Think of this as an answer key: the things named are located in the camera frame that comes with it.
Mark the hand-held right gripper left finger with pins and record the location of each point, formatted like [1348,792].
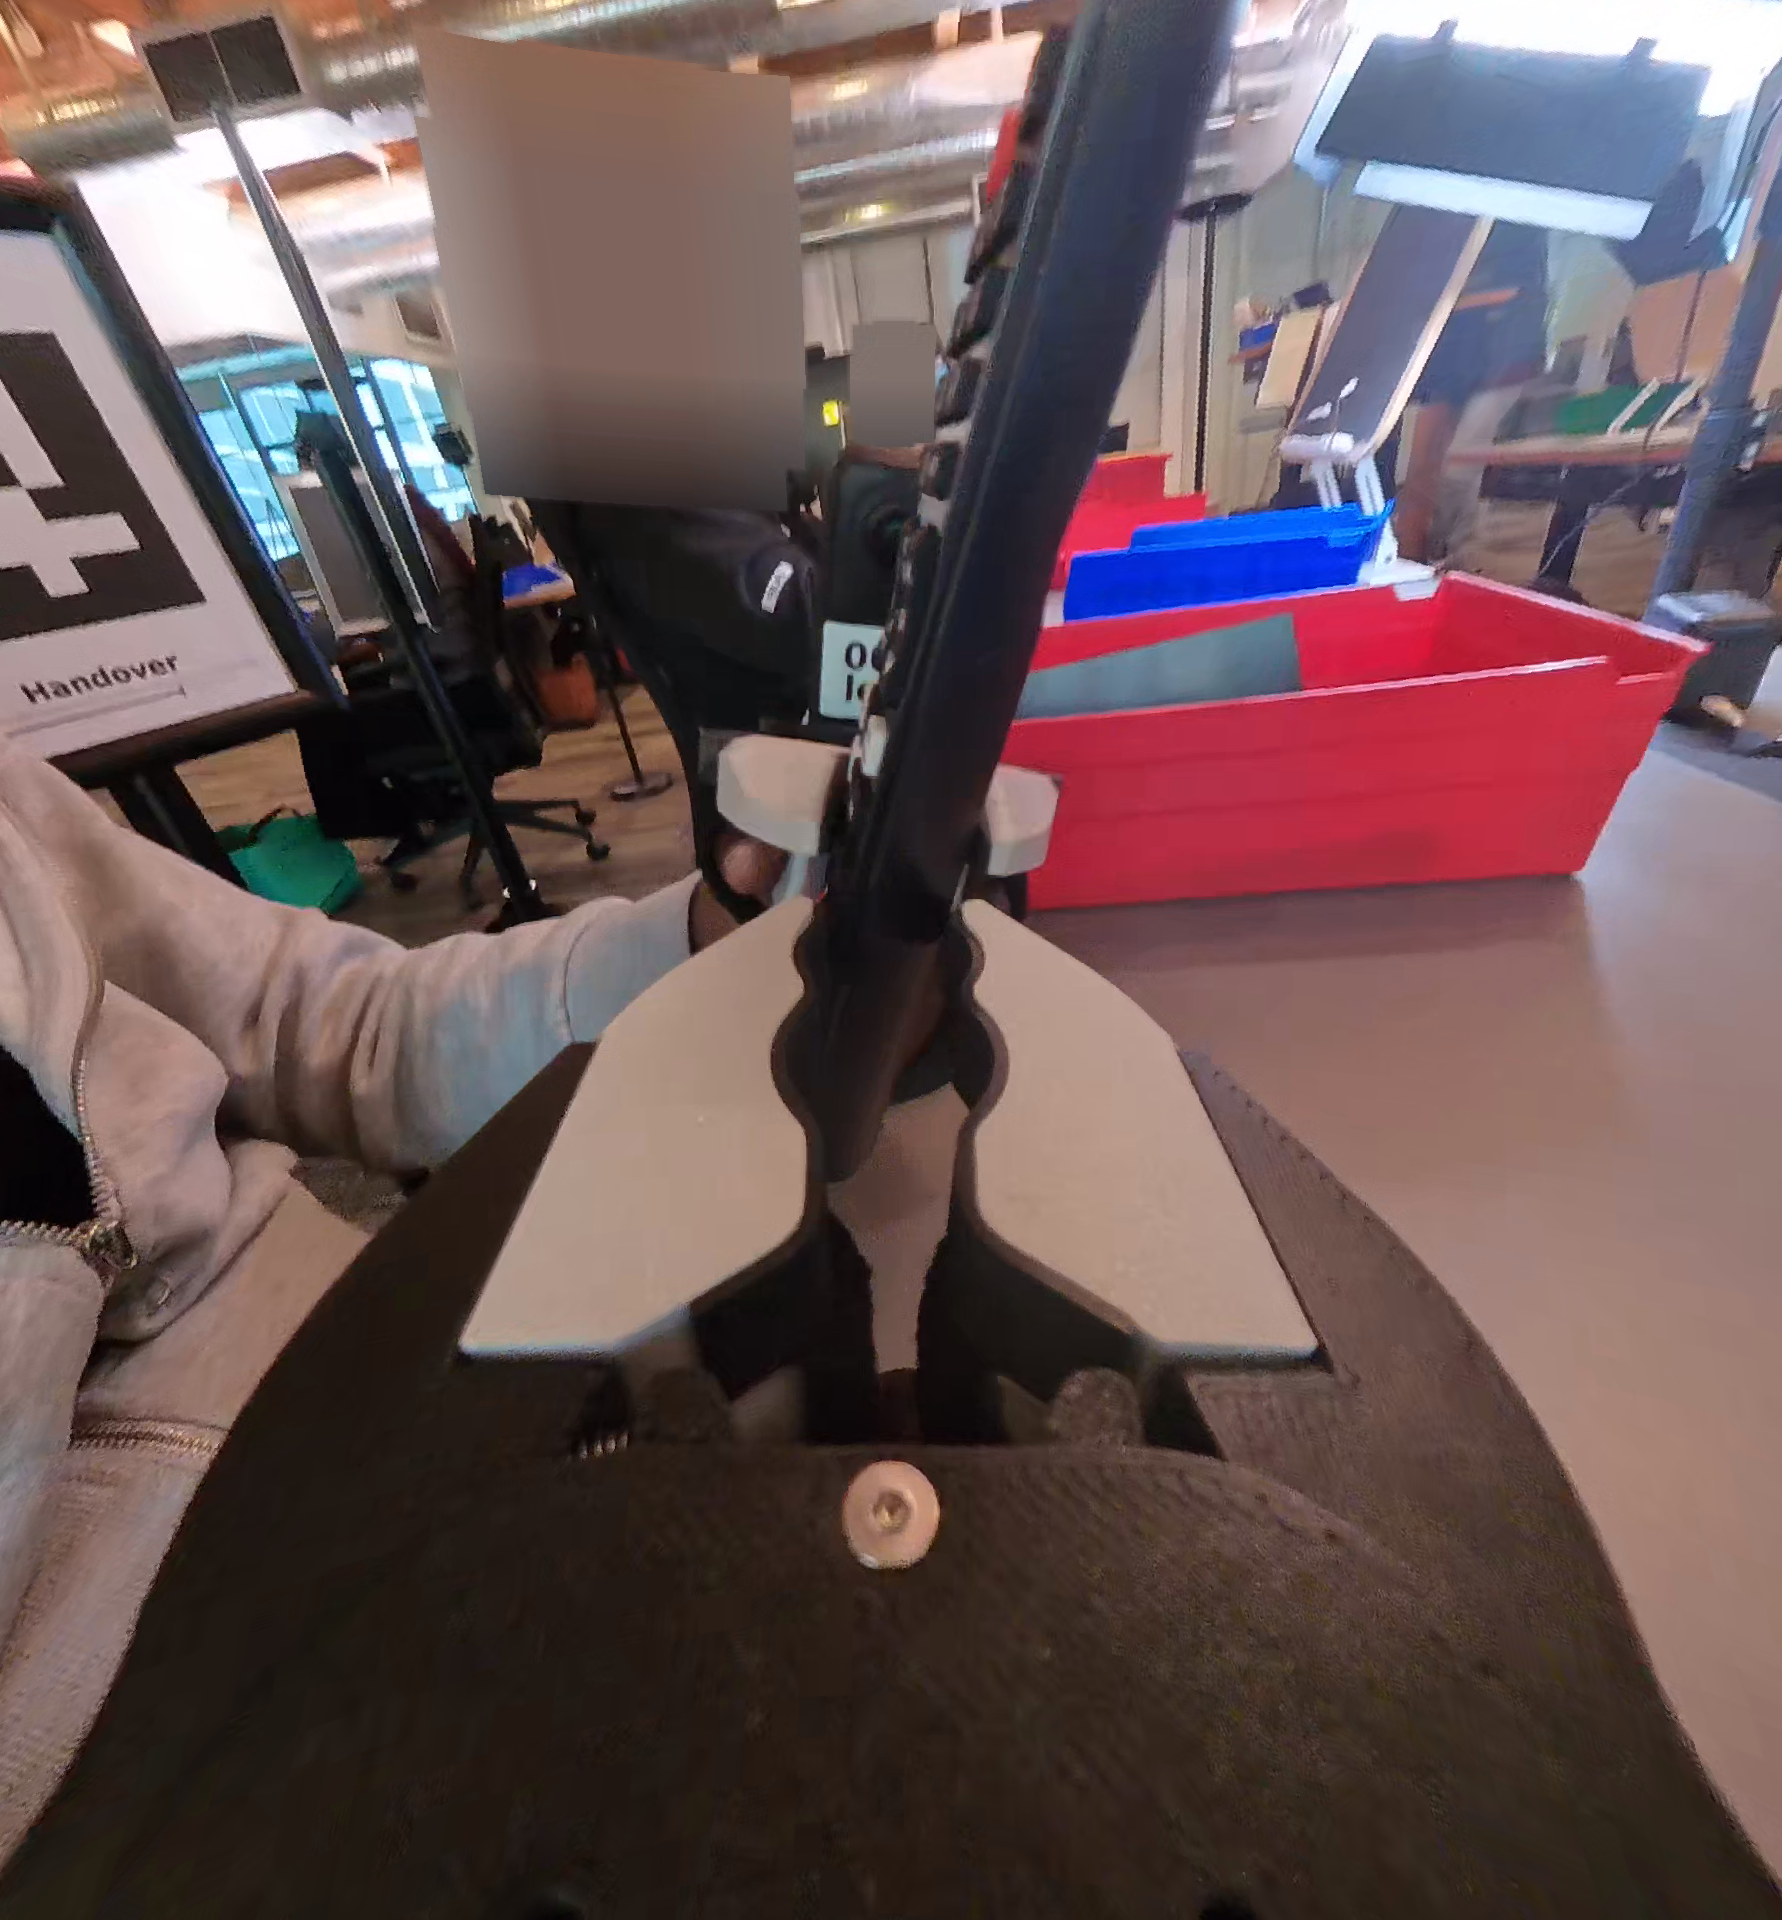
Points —
[638,1186]

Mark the glowing light panel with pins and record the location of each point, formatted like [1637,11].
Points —
[1504,130]

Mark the black light stand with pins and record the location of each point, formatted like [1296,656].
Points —
[1723,376]

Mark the black pole with disc top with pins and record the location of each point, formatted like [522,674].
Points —
[1210,329]

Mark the tan slanted boards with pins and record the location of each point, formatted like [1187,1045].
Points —
[1286,352]

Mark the dark blue bin stack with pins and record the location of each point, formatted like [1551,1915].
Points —
[1207,565]

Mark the green bag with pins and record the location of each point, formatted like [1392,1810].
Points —
[294,861]

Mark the black tilted board white frame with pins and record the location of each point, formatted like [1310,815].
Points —
[1392,325]

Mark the black remote control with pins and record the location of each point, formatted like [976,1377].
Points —
[1012,527]

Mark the person's left forearm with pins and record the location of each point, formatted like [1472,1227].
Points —
[456,1006]

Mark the framed black white marker poster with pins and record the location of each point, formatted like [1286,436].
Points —
[66,494]

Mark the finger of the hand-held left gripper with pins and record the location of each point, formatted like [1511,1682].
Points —
[1018,818]
[779,787]

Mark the black office chair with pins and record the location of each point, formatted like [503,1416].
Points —
[456,749]

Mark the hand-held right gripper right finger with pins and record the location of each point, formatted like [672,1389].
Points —
[1131,1186]

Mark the person's left hand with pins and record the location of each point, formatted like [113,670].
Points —
[734,879]

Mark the wooden workbench green boards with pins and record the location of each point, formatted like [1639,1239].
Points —
[1625,443]

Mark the red plastic bin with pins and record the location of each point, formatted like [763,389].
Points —
[1504,622]
[1281,794]

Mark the distant red bin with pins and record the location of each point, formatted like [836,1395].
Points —
[1119,509]

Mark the black tripod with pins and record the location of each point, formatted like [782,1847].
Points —
[366,527]

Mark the white stand frame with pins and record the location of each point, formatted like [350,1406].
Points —
[1348,494]

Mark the person's grey hoodie torso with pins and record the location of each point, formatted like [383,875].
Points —
[21,1201]

